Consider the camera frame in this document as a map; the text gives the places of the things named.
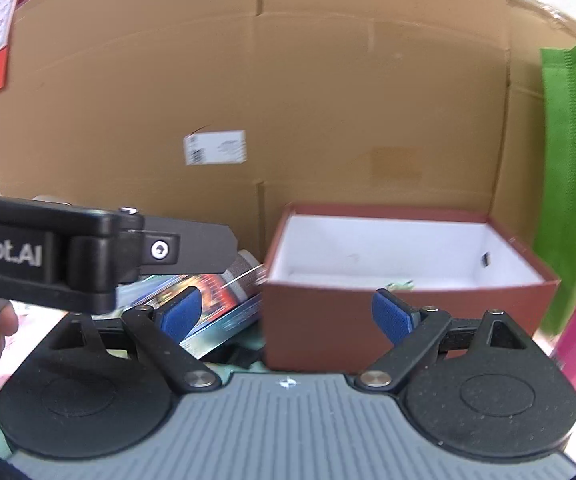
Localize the small packet inside box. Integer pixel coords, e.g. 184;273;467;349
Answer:
386;280;415;292

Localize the colourful card game box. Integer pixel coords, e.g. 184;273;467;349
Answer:
118;264;263;358

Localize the dark red storage box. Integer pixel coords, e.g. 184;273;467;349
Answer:
261;204;559;373

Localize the large brown cardboard box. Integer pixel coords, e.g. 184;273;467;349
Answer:
0;0;576;252

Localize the green fabric bag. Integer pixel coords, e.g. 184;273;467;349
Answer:
533;45;576;335

